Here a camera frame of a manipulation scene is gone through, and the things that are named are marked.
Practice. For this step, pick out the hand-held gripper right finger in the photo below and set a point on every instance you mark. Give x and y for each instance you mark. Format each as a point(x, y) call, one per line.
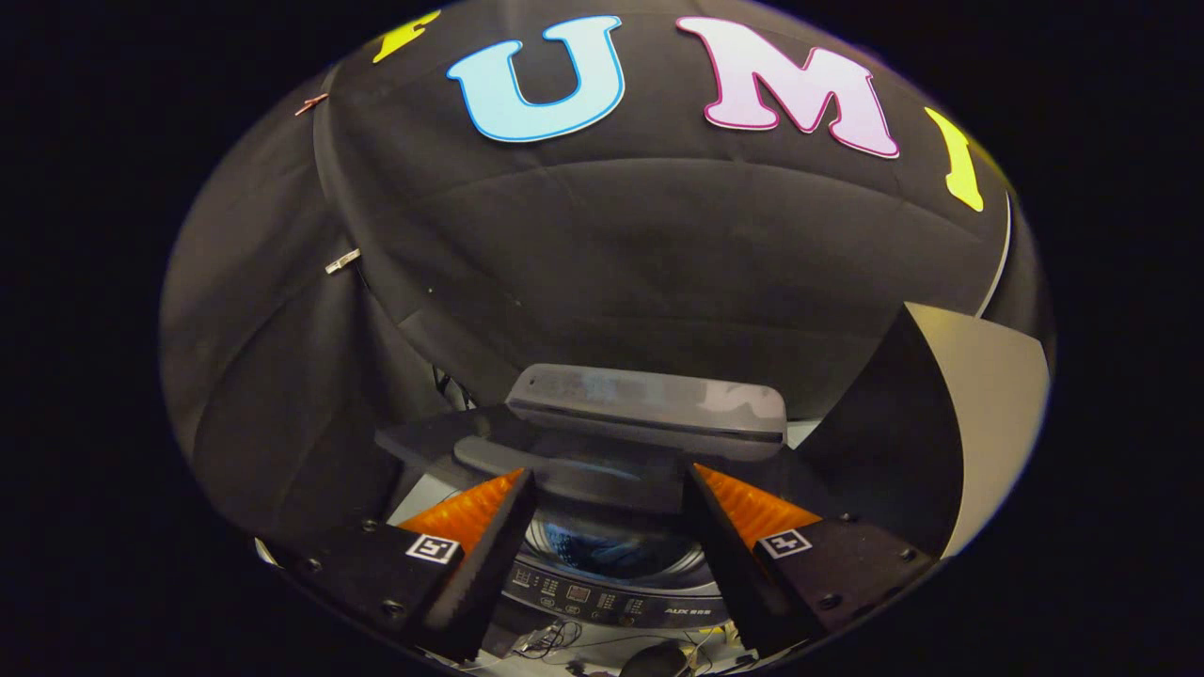
point(724, 564)

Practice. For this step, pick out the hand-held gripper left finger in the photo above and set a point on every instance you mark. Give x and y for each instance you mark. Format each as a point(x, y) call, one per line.
point(484, 574)

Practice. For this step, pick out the grey washing machine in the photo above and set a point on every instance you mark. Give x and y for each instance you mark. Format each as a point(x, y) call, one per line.
point(611, 602)

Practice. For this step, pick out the light blue shirt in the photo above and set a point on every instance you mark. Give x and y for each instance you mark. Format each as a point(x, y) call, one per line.
point(602, 555)

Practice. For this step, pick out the black backdrop cloth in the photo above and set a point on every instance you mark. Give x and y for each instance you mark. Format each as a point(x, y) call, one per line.
point(658, 254)

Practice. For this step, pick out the silver cloth clip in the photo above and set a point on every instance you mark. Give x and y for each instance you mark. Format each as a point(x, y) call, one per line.
point(343, 260)

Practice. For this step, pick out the pink cloth clip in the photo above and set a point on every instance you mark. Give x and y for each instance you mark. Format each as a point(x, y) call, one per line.
point(310, 103)

